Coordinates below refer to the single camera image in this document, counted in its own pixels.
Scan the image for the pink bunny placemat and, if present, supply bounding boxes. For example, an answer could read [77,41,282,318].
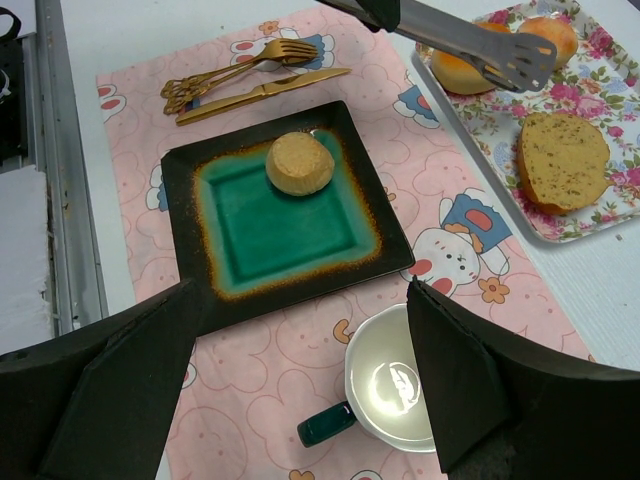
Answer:
[95,4,594,480]

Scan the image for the silver metal tongs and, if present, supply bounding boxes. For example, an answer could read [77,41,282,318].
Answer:
[396,1,557,93]

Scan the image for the ring donut bread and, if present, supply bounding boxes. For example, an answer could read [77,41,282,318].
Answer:
[431,50,496,95]

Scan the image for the black green square plate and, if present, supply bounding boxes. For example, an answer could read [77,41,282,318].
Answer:
[161,101,414,334]

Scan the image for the small pale muffin bread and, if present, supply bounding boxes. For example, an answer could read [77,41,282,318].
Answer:
[265,132,335,196]

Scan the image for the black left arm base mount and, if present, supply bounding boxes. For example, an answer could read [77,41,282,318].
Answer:
[1,7,28,171]

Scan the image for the floral rectangular tray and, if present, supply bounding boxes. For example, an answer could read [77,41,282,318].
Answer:
[416,1,639,242]

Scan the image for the speckled bread slice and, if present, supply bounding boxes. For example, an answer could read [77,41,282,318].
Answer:
[516,113,613,215]

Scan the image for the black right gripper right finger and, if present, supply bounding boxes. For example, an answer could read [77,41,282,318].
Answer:
[407,280,639,479]

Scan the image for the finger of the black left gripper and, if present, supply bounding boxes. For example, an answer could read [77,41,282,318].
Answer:
[319,0,401,33]

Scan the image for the gold fork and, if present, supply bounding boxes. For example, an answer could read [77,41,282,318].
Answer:
[160,38,317,113]

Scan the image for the round orange bun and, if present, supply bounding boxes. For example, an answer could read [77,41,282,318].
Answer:
[517,17,578,70]

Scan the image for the aluminium table frame rail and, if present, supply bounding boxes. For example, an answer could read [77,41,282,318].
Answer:
[23,0,108,336]

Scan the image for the green white mug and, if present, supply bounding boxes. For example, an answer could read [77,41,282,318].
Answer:
[297,304,436,453]

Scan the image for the gold knife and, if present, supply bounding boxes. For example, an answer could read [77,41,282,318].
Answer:
[175,68,351,126]

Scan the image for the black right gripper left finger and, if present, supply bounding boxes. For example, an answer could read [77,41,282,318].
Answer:
[1,280,204,479]

